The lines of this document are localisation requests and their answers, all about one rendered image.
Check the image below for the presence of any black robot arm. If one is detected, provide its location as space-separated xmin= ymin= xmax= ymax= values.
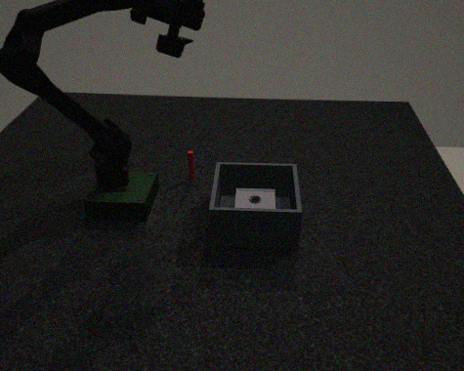
xmin=0 ymin=0 xmax=205 ymax=192

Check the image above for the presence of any red peg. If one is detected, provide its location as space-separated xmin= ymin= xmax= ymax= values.
xmin=188 ymin=150 xmax=194 ymax=180

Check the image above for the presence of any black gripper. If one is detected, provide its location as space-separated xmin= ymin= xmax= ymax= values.
xmin=155 ymin=0 xmax=193 ymax=58

